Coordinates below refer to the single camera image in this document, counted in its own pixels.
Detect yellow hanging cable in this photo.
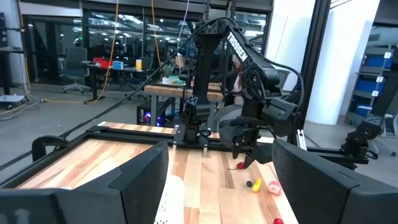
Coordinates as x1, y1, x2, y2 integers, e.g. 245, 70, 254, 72
43, 0, 121, 105
150, 0, 163, 68

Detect wooden background table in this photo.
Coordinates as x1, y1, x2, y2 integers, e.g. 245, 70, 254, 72
144, 81, 224, 126

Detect black table clamp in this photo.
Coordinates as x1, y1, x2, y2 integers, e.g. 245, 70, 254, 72
30, 135, 71, 162

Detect person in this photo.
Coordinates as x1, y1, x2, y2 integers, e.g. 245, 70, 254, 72
213, 55, 249, 131

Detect black background desk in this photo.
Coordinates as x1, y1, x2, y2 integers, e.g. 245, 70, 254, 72
83, 60, 156, 105

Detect black PC purple lights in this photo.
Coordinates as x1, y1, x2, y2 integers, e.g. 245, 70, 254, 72
136, 101, 175, 128

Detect yellow toy banana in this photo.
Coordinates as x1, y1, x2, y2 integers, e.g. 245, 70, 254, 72
251, 177, 263, 193

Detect white floor box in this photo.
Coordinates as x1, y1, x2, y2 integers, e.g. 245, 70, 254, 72
0, 94, 26, 105

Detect small background potted plant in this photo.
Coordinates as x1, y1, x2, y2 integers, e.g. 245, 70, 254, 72
161, 63, 177, 85

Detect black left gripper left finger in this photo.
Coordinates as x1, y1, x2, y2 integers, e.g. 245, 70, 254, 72
0, 139, 170, 224

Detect red box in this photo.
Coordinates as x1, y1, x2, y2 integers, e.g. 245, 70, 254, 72
93, 57, 113, 68

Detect shelf with blue bins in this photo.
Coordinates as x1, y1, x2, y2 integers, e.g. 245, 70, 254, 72
346, 46, 398, 125

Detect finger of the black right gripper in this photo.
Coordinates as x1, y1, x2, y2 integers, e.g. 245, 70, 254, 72
232, 142, 246, 160
244, 143, 274, 169

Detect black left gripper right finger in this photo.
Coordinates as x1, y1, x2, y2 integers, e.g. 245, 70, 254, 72
272, 138, 398, 224

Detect dark swivel office chair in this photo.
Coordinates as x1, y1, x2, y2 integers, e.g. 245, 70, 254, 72
60, 46, 91, 94

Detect orange-red round fruit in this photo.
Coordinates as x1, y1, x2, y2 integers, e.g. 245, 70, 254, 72
267, 180, 282, 196

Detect silver aluminium bracket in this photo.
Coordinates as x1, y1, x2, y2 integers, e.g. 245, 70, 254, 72
295, 129, 308, 151

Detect white perforated plastic basket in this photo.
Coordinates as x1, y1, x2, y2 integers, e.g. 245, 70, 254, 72
154, 174, 185, 224

